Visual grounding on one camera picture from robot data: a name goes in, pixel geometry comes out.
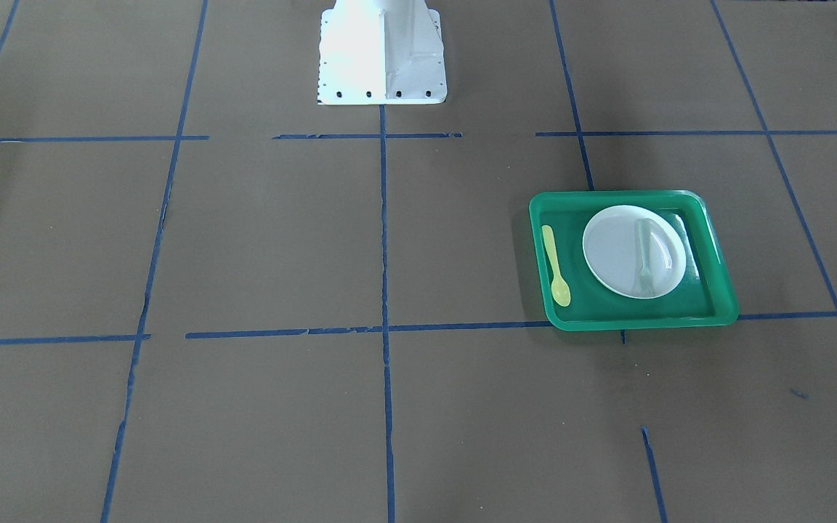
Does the pale green plastic fork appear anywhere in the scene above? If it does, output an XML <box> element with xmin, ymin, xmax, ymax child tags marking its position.
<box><xmin>637</xmin><ymin>219</ymin><xmax>655</xmax><ymax>299</ymax></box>

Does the yellow plastic spoon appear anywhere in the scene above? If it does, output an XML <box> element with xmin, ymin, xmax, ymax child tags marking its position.
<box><xmin>541</xmin><ymin>224</ymin><xmax>572</xmax><ymax>307</ymax></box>

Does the white round plate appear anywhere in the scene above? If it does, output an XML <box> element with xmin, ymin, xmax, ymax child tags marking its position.
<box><xmin>582</xmin><ymin>205</ymin><xmax>688</xmax><ymax>300</ymax></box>

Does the green plastic tray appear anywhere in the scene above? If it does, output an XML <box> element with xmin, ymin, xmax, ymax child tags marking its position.
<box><xmin>529</xmin><ymin>191</ymin><xmax>738</xmax><ymax>332</ymax></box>

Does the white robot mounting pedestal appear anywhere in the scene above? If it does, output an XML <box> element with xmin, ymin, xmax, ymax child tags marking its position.
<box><xmin>317</xmin><ymin>1</ymin><xmax>448</xmax><ymax>106</ymax></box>

